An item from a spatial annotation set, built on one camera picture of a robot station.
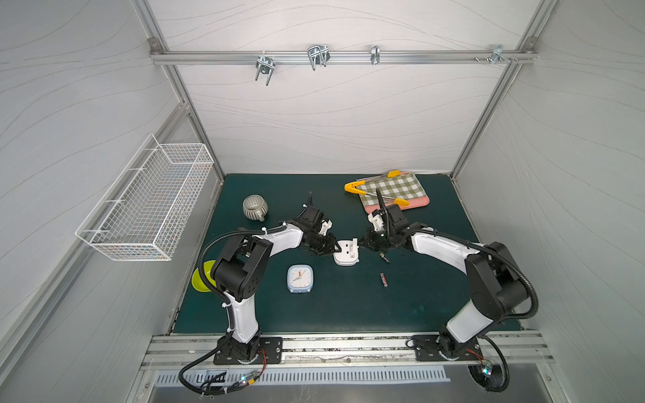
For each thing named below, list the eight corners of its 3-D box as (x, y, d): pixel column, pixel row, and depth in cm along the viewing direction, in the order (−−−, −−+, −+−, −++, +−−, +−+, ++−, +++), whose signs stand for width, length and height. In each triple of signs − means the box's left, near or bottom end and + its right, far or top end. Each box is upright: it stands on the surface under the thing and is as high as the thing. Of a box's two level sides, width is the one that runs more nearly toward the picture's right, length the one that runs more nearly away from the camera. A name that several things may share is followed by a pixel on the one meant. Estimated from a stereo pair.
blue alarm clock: (286, 293, 86) (284, 289, 83) (289, 268, 92) (287, 264, 89) (313, 293, 86) (312, 289, 83) (314, 268, 92) (313, 264, 89)
